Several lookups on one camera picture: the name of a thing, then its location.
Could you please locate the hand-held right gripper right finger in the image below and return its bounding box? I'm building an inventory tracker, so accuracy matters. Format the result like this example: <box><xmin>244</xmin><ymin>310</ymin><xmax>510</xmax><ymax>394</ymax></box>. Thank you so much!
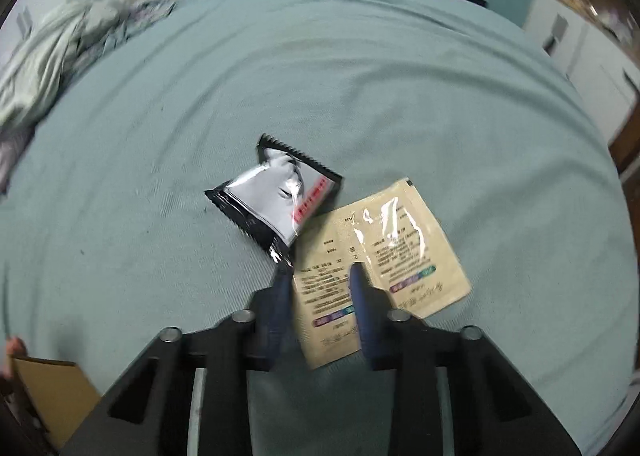
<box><xmin>349</xmin><ymin>261</ymin><xmax>583</xmax><ymax>456</ymax></box>

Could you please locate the white wardrobe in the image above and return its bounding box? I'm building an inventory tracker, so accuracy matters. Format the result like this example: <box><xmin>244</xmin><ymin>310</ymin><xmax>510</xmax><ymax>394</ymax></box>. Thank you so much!
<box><xmin>522</xmin><ymin>0</ymin><xmax>640</xmax><ymax>147</ymax></box>

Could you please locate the wooden frame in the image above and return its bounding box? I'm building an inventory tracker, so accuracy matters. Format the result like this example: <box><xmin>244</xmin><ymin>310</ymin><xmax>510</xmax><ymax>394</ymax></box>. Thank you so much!
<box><xmin>607</xmin><ymin>103</ymin><xmax>640</xmax><ymax>179</ymax></box>

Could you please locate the brown cardboard box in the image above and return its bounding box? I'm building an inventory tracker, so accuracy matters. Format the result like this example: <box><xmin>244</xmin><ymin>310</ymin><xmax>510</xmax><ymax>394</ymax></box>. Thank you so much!
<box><xmin>11</xmin><ymin>356</ymin><xmax>104</xmax><ymax>448</ymax></box>

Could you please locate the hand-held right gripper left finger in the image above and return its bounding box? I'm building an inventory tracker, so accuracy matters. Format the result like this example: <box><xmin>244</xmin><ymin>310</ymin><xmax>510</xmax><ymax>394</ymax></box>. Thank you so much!
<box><xmin>60</xmin><ymin>270</ymin><xmax>294</xmax><ymax>456</ymax></box>

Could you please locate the silver red-label snack packet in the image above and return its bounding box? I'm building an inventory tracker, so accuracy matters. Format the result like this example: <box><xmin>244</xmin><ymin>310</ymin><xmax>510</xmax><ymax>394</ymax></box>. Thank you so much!
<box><xmin>204</xmin><ymin>133</ymin><xmax>345</xmax><ymax>268</ymax></box>

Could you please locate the beige twin sachet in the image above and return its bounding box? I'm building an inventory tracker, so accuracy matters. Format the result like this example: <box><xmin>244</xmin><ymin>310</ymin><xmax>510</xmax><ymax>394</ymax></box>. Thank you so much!
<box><xmin>292</xmin><ymin>177</ymin><xmax>472</xmax><ymax>370</ymax></box>

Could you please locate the crumpled grey duvet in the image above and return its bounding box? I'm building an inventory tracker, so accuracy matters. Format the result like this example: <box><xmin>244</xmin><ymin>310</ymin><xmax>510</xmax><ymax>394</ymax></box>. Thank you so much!
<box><xmin>0</xmin><ymin>0</ymin><xmax>177</xmax><ymax>137</ymax></box>

